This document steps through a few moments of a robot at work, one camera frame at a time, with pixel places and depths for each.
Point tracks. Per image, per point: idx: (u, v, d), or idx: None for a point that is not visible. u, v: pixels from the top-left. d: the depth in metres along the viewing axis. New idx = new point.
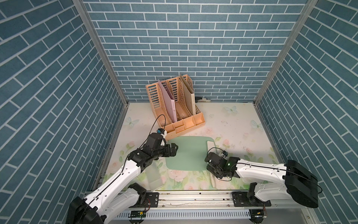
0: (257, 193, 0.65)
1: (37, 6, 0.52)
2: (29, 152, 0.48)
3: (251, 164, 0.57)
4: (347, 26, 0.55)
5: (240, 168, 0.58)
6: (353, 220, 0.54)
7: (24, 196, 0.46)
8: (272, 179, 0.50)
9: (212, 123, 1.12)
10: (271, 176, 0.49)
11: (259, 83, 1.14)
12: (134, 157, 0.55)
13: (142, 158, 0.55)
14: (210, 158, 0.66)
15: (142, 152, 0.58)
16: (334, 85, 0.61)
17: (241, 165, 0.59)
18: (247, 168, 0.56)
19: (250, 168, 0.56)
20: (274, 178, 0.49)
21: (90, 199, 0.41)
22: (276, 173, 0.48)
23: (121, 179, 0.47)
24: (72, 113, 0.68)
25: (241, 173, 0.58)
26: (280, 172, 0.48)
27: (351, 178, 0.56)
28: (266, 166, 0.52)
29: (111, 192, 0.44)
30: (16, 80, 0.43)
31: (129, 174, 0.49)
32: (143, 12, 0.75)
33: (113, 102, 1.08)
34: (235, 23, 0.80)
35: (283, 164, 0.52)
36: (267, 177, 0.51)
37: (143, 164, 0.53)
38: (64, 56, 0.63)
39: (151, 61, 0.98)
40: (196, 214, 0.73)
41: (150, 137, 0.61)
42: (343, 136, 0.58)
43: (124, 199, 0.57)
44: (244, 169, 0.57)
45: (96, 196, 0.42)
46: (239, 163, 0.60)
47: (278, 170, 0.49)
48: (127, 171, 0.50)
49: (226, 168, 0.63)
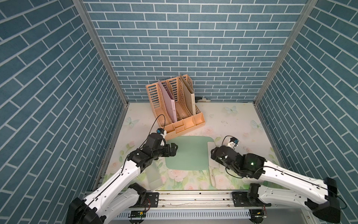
0: (262, 196, 0.63)
1: (38, 6, 0.52)
2: (29, 152, 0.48)
3: (282, 171, 0.48)
4: (347, 26, 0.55)
5: (271, 173, 0.48)
6: (353, 220, 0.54)
7: (24, 196, 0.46)
8: (307, 194, 0.45)
9: (212, 123, 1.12)
10: (310, 192, 0.44)
11: (259, 83, 1.14)
12: (134, 157, 0.55)
13: (141, 159, 0.55)
14: (226, 154, 0.55)
15: (142, 152, 0.57)
16: (334, 85, 0.61)
17: (271, 170, 0.49)
18: (278, 175, 0.48)
19: (282, 175, 0.48)
20: (311, 195, 0.44)
21: (89, 200, 0.41)
22: (316, 189, 0.43)
23: (121, 180, 0.47)
24: (72, 114, 0.68)
25: (267, 178, 0.49)
26: (321, 190, 0.43)
27: (351, 178, 0.56)
28: (301, 178, 0.46)
29: (111, 192, 0.44)
30: (16, 80, 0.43)
31: (129, 175, 0.49)
32: (143, 12, 0.75)
33: (113, 102, 1.08)
34: (235, 23, 0.80)
35: (323, 182, 0.44)
36: (302, 191, 0.45)
37: (143, 164, 0.53)
38: (64, 56, 0.63)
39: (151, 61, 0.98)
40: (196, 214, 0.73)
41: (150, 137, 0.60)
42: (343, 136, 0.58)
43: (123, 199, 0.56)
44: (274, 175, 0.48)
45: (96, 197, 0.42)
46: (269, 168, 0.50)
47: (318, 186, 0.44)
48: (127, 171, 0.50)
49: (245, 167, 0.52)
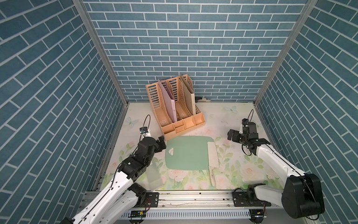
0: (256, 187, 0.67)
1: (37, 6, 0.52)
2: (29, 152, 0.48)
3: (275, 151, 0.57)
4: (347, 26, 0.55)
5: (264, 148, 0.59)
6: (353, 220, 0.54)
7: (24, 196, 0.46)
8: (281, 173, 0.50)
9: (212, 123, 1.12)
10: (283, 169, 0.49)
11: (259, 83, 1.14)
12: (125, 167, 0.52)
13: (134, 169, 0.52)
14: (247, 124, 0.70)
15: (134, 161, 0.54)
16: (334, 85, 0.61)
17: (265, 148, 0.59)
18: (268, 152, 0.57)
19: (271, 153, 0.56)
20: (283, 171, 0.49)
21: (78, 220, 0.40)
22: (289, 170, 0.48)
23: (110, 196, 0.45)
24: (71, 114, 0.67)
25: (258, 151, 0.61)
26: (293, 172, 0.46)
27: (351, 178, 0.56)
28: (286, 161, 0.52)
29: (101, 209, 0.43)
30: (16, 80, 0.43)
31: (119, 189, 0.47)
32: (143, 12, 0.75)
33: (113, 102, 1.08)
34: (235, 22, 0.79)
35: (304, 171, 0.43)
36: (279, 170, 0.51)
37: (134, 174, 0.51)
38: (64, 56, 0.63)
39: (151, 61, 0.98)
40: (196, 214, 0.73)
41: (141, 144, 0.54)
42: (343, 136, 0.58)
43: (121, 205, 0.56)
44: (265, 150, 0.58)
45: (84, 216, 0.41)
46: (267, 146, 0.60)
47: (292, 169, 0.48)
48: (117, 185, 0.48)
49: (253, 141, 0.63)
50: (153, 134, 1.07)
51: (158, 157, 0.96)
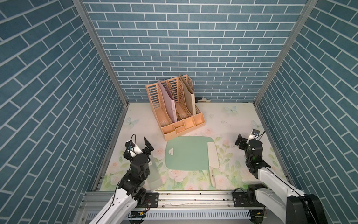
0: (257, 190, 0.66)
1: (38, 7, 0.52)
2: (29, 152, 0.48)
3: (275, 173, 0.58)
4: (347, 26, 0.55)
5: (264, 170, 0.61)
6: (353, 220, 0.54)
7: (24, 196, 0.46)
8: (282, 195, 0.50)
9: (212, 123, 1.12)
10: (283, 191, 0.50)
11: (259, 83, 1.14)
12: (125, 184, 0.57)
13: (133, 185, 0.57)
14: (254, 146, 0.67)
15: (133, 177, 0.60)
16: (334, 85, 0.61)
17: (266, 169, 0.61)
18: (268, 173, 0.58)
19: (271, 175, 0.57)
20: (284, 194, 0.49)
21: None
22: (289, 191, 0.48)
23: (112, 211, 0.50)
24: (72, 114, 0.68)
25: (259, 171, 0.63)
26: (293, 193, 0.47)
27: (351, 178, 0.56)
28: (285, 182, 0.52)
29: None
30: (16, 80, 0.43)
31: (120, 204, 0.52)
32: (143, 12, 0.75)
33: (113, 102, 1.08)
34: (235, 23, 0.80)
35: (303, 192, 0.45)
36: (279, 191, 0.51)
37: (134, 190, 0.56)
38: (64, 56, 0.63)
39: (151, 61, 0.98)
40: (196, 214, 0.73)
41: (134, 164, 0.56)
42: (343, 136, 0.58)
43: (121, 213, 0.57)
44: (265, 171, 0.60)
45: None
46: (267, 168, 0.61)
47: (292, 190, 0.48)
48: (117, 201, 0.52)
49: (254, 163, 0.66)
50: (153, 134, 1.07)
51: (158, 157, 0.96)
